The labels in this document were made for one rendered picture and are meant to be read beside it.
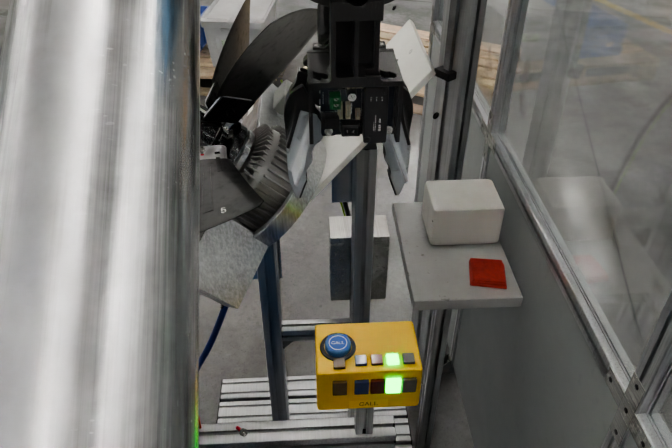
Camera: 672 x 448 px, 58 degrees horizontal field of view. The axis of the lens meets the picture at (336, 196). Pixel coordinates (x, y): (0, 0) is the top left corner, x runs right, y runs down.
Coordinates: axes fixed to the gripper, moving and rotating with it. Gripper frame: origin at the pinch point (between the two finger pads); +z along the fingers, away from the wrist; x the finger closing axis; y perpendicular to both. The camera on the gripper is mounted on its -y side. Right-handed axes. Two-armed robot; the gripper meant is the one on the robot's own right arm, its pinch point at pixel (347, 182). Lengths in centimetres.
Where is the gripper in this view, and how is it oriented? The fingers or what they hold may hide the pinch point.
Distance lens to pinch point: 58.1
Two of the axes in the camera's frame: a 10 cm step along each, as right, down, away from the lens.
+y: 0.5, 5.8, -8.1
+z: 0.0, 8.1, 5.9
